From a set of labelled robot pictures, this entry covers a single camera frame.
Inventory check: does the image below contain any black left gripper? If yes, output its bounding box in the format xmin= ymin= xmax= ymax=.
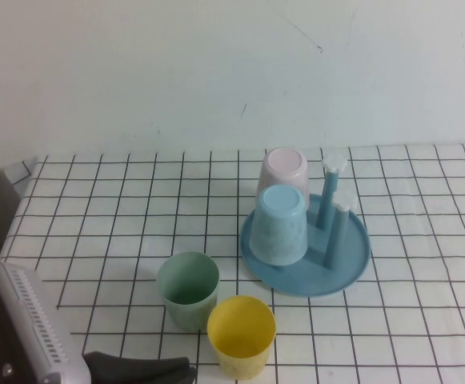
xmin=0 ymin=279 xmax=53 ymax=384

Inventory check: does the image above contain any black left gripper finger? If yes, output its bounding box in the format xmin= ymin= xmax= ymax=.
xmin=82 ymin=351 xmax=191 ymax=384
xmin=175 ymin=366 xmax=198 ymax=384

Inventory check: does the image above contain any yellow plastic cup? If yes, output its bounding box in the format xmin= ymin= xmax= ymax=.
xmin=206 ymin=295 xmax=277 ymax=380

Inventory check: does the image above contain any green plastic cup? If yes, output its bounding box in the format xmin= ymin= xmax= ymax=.
xmin=156 ymin=251 xmax=221 ymax=332

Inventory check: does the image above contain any blue cup stand tray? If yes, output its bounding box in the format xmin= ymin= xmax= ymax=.
xmin=239 ymin=154 xmax=372 ymax=299

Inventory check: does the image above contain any light blue plastic cup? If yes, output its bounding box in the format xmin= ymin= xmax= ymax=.
xmin=248 ymin=184 xmax=309 ymax=266

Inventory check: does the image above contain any pink plastic cup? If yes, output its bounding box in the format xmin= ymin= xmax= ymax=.
xmin=255 ymin=146 xmax=310 ymax=205

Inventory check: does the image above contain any white black-checked tablecloth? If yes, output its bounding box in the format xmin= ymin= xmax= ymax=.
xmin=0 ymin=142 xmax=465 ymax=384

